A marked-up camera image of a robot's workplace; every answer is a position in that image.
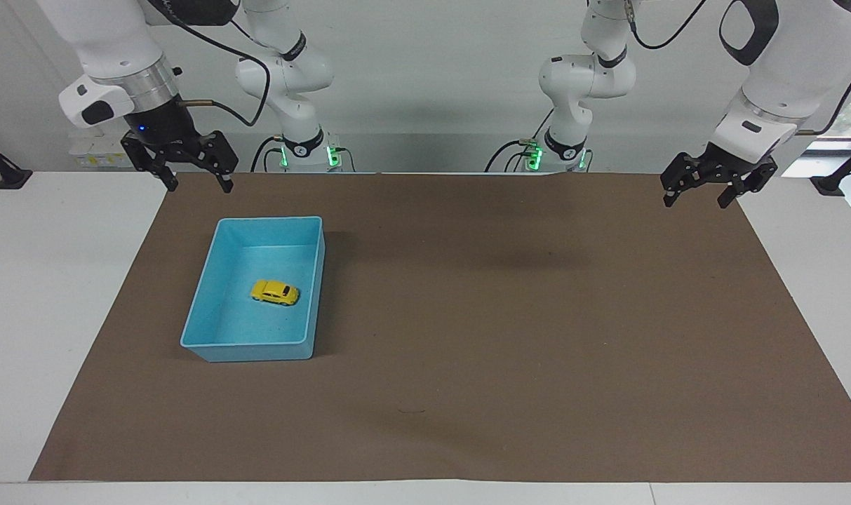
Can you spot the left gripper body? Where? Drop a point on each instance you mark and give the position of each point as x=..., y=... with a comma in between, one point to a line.
x=737, y=167

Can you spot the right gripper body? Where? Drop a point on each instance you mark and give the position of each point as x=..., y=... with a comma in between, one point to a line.
x=162, y=123

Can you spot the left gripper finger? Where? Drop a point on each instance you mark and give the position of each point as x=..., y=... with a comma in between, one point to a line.
x=751, y=181
x=685, y=172

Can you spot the yellow beetle toy car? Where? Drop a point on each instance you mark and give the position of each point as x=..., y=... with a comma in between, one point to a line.
x=274, y=292

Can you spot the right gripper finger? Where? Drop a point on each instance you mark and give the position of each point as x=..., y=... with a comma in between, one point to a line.
x=148, y=158
x=215, y=151

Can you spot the black stand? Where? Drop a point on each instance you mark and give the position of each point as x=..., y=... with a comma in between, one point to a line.
x=842, y=175
x=4, y=172

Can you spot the blue plastic bin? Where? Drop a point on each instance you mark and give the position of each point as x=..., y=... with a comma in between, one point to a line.
x=222, y=337

